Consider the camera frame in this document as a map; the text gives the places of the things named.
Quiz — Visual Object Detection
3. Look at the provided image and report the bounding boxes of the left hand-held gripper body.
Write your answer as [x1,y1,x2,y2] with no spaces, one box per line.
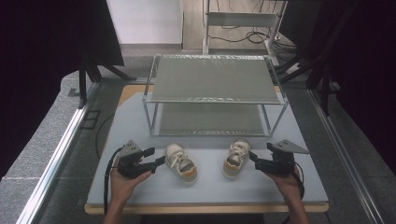
[117,139,157,180]

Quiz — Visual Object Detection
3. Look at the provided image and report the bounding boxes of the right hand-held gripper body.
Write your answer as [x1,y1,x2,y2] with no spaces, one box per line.
[266,139,310,178]

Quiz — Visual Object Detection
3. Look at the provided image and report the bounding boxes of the small beige child's shoe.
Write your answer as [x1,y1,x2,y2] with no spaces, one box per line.
[164,143,199,186]
[221,138,252,180]

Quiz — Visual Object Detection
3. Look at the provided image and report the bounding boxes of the two-tier metal shoe rack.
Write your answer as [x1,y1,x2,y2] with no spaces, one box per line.
[142,53,290,138]

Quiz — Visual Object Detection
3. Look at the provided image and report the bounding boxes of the person's right hand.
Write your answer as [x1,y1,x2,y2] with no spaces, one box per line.
[263,169,303,202]

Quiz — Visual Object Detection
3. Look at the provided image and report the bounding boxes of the person's left hand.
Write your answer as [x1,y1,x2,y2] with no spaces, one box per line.
[109,158,153,203]

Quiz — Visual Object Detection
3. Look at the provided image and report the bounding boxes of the black stand legs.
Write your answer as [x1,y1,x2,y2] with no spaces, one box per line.
[275,0,347,117]
[77,50,138,110]

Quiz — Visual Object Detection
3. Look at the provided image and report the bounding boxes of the black curtain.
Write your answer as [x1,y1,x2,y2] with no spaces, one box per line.
[0,0,125,180]
[323,0,396,175]

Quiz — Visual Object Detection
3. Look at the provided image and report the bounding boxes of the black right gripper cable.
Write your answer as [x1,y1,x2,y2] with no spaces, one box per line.
[292,161,305,201]

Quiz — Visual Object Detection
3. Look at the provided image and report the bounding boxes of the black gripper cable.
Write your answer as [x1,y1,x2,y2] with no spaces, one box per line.
[103,145,125,217]
[292,161,305,201]

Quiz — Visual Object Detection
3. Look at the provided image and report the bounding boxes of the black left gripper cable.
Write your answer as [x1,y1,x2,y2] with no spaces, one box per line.
[103,145,125,217]

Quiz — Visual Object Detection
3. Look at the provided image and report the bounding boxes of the aluminium rail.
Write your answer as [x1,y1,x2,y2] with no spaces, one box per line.
[306,88,388,224]
[15,82,101,224]

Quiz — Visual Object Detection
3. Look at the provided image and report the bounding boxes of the black floor cables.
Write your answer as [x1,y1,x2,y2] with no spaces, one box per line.
[207,24,298,54]

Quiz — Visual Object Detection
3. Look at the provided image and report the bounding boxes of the white metal desk frame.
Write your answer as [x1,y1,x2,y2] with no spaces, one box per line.
[201,0,288,67]

